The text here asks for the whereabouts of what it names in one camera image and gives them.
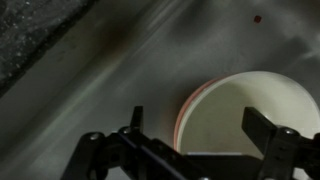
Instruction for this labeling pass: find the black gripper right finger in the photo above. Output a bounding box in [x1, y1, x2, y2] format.
[241, 106, 301, 180]

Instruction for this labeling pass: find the cream bowl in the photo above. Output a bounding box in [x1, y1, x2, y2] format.
[174, 70, 320, 180]

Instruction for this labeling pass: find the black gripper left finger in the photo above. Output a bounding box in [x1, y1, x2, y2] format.
[61, 105, 201, 180]

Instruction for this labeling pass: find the stainless steel sink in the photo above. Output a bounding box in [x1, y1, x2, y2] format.
[0, 0, 320, 180]

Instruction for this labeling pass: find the orange bowl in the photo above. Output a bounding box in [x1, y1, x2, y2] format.
[173, 77, 223, 153]

